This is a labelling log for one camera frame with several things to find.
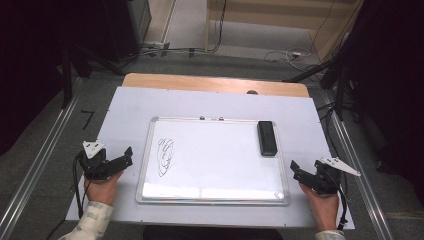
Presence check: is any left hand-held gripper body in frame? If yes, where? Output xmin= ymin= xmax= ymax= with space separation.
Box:
xmin=78 ymin=140 xmax=111 ymax=182

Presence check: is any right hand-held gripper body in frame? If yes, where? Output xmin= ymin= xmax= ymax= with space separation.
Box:
xmin=312 ymin=156 xmax=362 ymax=196

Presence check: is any black whiteboard eraser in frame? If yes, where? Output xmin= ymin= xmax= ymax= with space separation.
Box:
xmin=256 ymin=120 xmax=279 ymax=158

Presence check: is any metal-framed whiteboard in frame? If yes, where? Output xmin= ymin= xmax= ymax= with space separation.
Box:
xmin=135 ymin=115 xmax=291 ymax=207

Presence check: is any person's left hand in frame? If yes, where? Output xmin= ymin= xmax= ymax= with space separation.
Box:
xmin=83 ymin=169 xmax=125 ymax=206

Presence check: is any person's right hand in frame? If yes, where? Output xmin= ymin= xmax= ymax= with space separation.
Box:
xmin=298 ymin=182 xmax=341 ymax=232

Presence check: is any white table cover board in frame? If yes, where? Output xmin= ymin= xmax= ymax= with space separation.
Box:
xmin=65 ymin=86 xmax=356 ymax=231

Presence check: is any black metal stand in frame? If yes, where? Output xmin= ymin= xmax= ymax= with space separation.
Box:
xmin=60 ymin=43 xmax=124 ymax=110
xmin=282 ymin=56 xmax=351 ymax=122

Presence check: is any wooden table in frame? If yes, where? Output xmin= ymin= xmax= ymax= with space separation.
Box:
xmin=122 ymin=72 xmax=311 ymax=99

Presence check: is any person's dark lap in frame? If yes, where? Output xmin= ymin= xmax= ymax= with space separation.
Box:
xmin=142 ymin=225 xmax=284 ymax=240

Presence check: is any power strip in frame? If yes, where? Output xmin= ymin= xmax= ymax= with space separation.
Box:
xmin=141 ymin=41 xmax=172 ymax=57

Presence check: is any dark curtain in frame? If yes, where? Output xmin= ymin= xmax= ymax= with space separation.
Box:
xmin=0 ymin=0 xmax=111 ymax=157
xmin=333 ymin=0 xmax=424 ymax=204

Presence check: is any black cabinet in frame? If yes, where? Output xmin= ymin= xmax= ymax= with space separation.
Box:
xmin=101 ymin=0 xmax=153 ymax=64

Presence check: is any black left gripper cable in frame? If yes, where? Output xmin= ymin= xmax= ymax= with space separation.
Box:
xmin=72 ymin=151 xmax=89 ymax=220

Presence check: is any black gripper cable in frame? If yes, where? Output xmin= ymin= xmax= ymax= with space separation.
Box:
xmin=335 ymin=173 xmax=352 ymax=232
xmin=72 ymin=151 xmax=89 ymax=220

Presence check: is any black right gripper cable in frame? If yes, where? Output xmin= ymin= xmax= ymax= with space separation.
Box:
xmin=335 ymin=173 xmax=352 ymax=232

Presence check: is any aluminium floor rail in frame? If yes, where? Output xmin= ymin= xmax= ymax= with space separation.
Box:
xmin=323 ymin=96 xmax=396 ymax=240
xmin=0 ymin=77 xmax=84 ymax=236

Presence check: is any white coiled cable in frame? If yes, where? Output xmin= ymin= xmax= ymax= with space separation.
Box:
xmin=263 ymin=46 xmax=314 ymax=65

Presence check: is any black hanging cable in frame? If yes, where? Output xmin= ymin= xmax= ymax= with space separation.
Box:
xmin=209 ymin=0 xmax=229 ymax=54

